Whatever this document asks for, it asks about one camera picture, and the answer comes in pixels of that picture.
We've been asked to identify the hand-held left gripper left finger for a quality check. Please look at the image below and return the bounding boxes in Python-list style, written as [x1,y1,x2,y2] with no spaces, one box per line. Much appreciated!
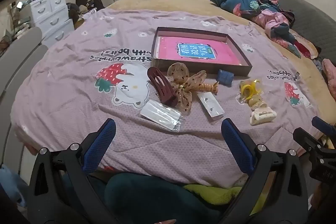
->
[28,118,117,224]

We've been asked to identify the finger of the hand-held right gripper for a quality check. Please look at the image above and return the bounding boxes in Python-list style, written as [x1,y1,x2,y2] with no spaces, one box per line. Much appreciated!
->
[293,127,328,154]
[312,116,336,136]

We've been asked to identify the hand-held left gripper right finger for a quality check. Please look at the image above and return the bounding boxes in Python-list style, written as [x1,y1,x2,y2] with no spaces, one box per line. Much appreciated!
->
[221,118,309,224]

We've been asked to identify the large cream hair claw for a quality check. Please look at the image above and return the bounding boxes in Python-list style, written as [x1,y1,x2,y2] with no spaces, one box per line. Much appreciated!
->
[249,106,277,125]

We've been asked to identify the small beige hair claw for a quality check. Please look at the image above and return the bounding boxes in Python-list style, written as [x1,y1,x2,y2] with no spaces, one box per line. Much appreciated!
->
[248,97,267,110]

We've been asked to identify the earring card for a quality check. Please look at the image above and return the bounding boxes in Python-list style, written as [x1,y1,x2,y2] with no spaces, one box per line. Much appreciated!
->
[197,91,224,121]

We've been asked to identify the yellow hair claw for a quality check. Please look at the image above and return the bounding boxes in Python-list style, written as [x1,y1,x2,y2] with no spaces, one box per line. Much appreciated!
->
[239,79,261,101]

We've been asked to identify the white card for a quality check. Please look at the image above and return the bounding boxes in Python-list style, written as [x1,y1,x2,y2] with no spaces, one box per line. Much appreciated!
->
[140,99,182,132]

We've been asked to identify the orange spiral hair tie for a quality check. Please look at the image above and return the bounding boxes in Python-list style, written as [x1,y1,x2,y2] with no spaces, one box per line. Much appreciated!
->
[196,81,219,96]

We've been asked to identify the small blue box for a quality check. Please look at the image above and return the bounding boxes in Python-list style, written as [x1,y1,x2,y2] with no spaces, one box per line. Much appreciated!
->
[217,69,234,87]

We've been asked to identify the maroon hair clip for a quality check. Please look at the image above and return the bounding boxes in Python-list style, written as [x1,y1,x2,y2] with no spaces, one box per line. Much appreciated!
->
[146,67,178,106]

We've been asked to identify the brown cardboard box tray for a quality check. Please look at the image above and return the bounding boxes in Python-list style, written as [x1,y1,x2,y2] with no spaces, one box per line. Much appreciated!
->
[150,27,253,77]

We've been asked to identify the dotted mesh bow hair clip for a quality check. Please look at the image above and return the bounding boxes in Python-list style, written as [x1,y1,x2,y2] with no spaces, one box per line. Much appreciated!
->
[167,62,208,111]

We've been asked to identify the purple printed blanket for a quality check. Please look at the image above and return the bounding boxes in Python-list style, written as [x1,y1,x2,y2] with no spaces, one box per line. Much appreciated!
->
[10,7,323,188]

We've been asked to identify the pink plush item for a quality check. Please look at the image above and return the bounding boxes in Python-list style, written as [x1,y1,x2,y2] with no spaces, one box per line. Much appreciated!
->
[322,58,336,101]

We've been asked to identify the yellow green cloth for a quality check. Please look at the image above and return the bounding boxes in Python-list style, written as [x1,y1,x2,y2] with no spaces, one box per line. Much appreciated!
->
[184,185,263,214]

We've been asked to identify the red floral pillow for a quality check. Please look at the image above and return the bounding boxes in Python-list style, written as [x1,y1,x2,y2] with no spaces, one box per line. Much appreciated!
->
[289,30,321,60]

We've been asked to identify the teal pants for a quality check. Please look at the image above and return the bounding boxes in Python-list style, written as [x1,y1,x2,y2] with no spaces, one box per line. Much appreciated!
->
[105,173,223,224]

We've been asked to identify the grey padded headboard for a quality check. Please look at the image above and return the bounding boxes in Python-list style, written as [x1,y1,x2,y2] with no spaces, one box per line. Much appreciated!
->
[265,0,336,67]

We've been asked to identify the dark striped cloth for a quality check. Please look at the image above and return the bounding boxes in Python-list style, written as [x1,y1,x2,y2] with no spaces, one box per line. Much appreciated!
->
[278,11,296,29]

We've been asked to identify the pink book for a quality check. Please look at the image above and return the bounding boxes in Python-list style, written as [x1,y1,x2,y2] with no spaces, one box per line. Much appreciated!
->
[157,36,240,65]

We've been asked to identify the white drawer cabinet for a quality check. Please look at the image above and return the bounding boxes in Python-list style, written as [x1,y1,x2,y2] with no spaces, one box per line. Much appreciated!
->
[28,0,75,43]

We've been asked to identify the dark clothes heap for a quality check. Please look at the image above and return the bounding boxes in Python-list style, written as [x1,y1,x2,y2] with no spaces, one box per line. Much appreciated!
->
[67,2,85,24]

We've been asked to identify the dark bag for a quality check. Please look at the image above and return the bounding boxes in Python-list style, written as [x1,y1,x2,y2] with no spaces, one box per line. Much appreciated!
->
[76,0,105,13]

